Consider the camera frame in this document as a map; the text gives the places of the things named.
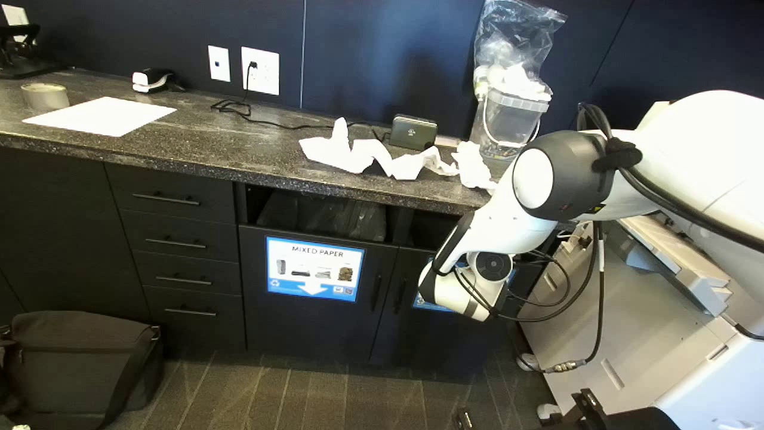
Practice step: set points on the black shoulder bag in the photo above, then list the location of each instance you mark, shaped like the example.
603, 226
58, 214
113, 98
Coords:
66, 369

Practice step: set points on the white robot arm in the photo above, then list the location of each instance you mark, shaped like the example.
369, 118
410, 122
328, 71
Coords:
699, 158

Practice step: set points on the middle crumpled white paper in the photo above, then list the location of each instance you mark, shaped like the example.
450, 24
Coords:
413, 163

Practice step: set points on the leftmost crumpled white paper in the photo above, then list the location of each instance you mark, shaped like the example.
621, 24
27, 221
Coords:
339, 148

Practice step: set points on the black bin liner bag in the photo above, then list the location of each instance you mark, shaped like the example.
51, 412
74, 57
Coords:
326, 215

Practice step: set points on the small crumpled white paper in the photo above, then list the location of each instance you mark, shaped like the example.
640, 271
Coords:
471, 169

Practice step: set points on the left bin cabinet door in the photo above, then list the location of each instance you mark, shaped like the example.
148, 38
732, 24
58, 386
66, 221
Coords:
312, 327

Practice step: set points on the small dark grey box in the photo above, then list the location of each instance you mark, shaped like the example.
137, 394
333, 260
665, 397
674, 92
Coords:
412, 133

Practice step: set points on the right mixed paper sign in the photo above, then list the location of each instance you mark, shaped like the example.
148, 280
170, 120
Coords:
422, 305

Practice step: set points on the mixed paper sign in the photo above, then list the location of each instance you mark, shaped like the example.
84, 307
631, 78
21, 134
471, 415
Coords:
313, 271
422, 305

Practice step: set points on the left mixed paper sign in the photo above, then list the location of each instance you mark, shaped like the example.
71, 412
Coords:
313, 271

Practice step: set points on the flat white paper sheet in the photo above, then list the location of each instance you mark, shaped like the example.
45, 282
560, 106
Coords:
104, 118

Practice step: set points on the large grey office printer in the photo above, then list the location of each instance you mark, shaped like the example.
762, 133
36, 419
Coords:
673, 323

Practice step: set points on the dark drawer cabinet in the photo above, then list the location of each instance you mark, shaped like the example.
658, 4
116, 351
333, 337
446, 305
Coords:
79, 235

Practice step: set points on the white wall power outlet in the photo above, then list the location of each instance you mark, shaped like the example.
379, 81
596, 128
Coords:
262, 71

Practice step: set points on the white wall switch plate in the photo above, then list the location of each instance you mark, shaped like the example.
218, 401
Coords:
218, 60

